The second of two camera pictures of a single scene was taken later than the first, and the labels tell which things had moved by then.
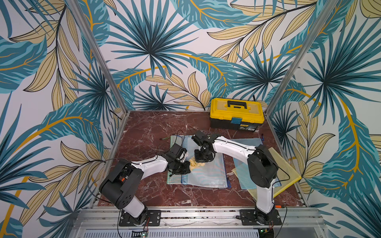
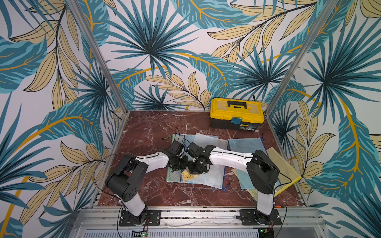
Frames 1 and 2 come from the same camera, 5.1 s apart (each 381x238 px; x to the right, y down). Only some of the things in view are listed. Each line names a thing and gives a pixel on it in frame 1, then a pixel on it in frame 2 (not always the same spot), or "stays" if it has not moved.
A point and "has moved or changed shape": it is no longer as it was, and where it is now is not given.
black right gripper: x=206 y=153 to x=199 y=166
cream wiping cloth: x=194 y=164 has moved or changed shape
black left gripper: x=186 y=170 stays
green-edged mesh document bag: x=174 y=179 stays
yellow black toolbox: x=240 y=114 stays
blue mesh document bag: x=246 y=180 stays
